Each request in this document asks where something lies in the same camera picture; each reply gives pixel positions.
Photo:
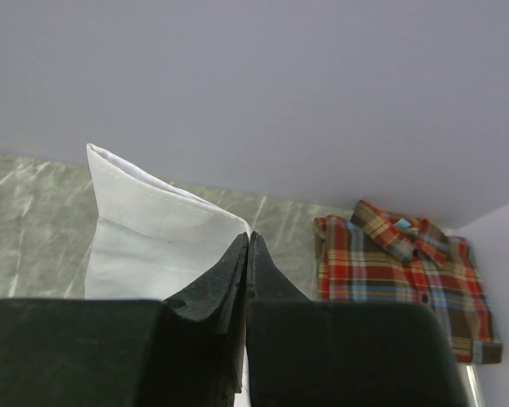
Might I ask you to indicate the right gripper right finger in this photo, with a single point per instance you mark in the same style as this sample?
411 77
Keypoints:
317 353

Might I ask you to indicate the folded plaid flannel shirt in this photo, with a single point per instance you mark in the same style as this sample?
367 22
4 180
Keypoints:
380 256

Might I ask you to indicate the aluminium side rail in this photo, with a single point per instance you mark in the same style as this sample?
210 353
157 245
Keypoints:
471 383

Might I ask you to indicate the white long sleeve shirt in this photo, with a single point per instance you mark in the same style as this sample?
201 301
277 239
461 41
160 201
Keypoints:
152 240

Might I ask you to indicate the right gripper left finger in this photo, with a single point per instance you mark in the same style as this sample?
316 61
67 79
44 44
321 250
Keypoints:
185 350

